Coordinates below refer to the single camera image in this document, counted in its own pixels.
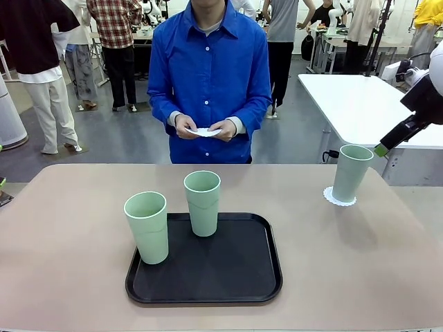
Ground person black top white trousers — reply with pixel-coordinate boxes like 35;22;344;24
0;0;84;155

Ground person in black t-shirt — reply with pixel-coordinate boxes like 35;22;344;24
297;0;335;30

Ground person in yellow top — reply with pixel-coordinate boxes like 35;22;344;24
411;0;443;70

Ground black tripod pole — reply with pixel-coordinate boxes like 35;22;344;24
365;0;395;77

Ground person left forearm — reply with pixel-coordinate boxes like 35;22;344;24
231;93;273;136

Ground person grey shirt black trousers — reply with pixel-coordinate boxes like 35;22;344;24
264;0;300;108

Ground person grey patterned trousers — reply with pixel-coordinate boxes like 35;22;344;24
51;22;100;111

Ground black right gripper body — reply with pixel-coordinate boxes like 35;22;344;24
399;73;443;126

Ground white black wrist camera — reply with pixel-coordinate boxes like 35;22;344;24
382;58;430;84

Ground person right hand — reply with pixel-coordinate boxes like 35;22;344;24
174;113;200;140

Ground black plastic tray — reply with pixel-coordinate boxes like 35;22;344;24
125;212;284;305

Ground white cylindrical air purifier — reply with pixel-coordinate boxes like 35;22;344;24
0;74;28;151

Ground person in blue shirt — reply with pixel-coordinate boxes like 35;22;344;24
147;0;273;165

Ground pale green tall cup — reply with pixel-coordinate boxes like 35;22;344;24
183;170;222;238
332;144;374;203
123;191;170;266

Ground person in plaid shirt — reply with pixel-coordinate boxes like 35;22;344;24
86;0;143;111

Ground background work table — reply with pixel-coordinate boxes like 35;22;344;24
133;29;155;48

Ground large white table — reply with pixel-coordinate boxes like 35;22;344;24
297;72;443;187

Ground figure in beige coat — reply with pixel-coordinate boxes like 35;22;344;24
345;0;381;75

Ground person right forearm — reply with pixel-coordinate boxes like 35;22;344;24
147;89;183;135

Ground person left hand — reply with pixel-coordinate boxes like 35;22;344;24
209;118;238;142

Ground black hanging bag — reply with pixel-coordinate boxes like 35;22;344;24
300;33;314;62

